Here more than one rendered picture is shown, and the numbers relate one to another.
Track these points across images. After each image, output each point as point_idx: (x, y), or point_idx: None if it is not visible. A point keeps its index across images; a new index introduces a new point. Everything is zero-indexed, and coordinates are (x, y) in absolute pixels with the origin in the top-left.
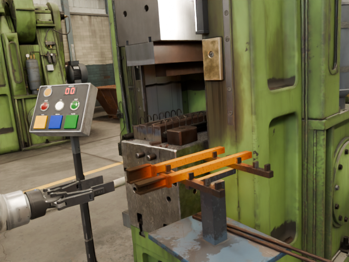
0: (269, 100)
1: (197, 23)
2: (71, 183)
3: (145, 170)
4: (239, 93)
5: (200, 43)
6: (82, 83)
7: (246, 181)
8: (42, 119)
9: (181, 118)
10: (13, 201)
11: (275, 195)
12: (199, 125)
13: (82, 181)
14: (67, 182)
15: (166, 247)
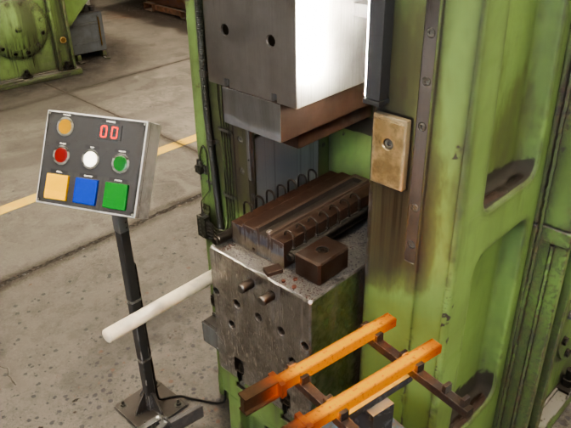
0: (482, 228)
1: (369, 85)
2: (156, 427)
3: (269, 389)
4: (431, 219)
5: None
6: (132, 121)
7: None
8: (59, 183)
9: (319, 214)
10: None
11: (467, 343)
12: (350, 223)
13: (172, 422)
14: (149, 423)
15: None
